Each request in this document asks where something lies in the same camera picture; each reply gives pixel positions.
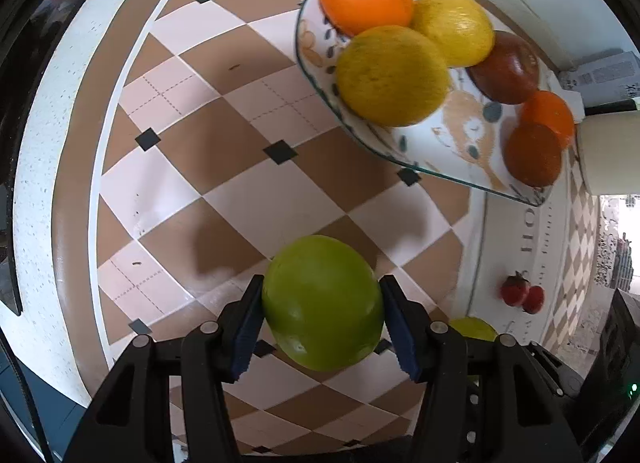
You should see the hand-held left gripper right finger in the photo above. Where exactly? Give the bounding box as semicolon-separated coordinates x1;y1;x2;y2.
378;274;583;463

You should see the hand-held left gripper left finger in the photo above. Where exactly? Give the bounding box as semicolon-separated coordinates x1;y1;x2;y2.
62;274;266;463

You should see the green apple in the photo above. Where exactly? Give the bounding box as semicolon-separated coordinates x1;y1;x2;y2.
449;317;499;343
261;235;385;372

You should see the patterned oval plate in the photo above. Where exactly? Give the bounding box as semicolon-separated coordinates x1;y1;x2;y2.
295;0;571;207

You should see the dark red tomato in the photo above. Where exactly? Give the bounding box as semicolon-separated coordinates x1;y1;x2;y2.
503;123;563;188

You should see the yellow lemon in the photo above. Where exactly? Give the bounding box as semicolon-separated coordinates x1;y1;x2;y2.
410;0;496;68
335;25;452;128

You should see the dark brown tomato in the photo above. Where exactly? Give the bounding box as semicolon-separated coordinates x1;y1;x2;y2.
467;30;542;105

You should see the red cherry tomato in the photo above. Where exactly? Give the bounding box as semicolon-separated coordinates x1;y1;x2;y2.
522;285;546;315
501;272;531;307

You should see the sliding glass door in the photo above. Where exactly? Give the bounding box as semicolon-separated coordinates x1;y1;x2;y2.
594;195;640;295

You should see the checkered brown table cloth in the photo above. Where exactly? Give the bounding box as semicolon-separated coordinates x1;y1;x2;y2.
50;0;617;460

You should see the cream utensil holder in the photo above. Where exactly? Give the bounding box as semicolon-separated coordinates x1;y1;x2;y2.
575;110;640;196

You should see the grey spray can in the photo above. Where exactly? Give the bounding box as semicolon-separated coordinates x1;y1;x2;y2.
570;50;640;112

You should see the black cable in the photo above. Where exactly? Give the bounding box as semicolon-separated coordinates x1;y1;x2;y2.
0;330;53;463

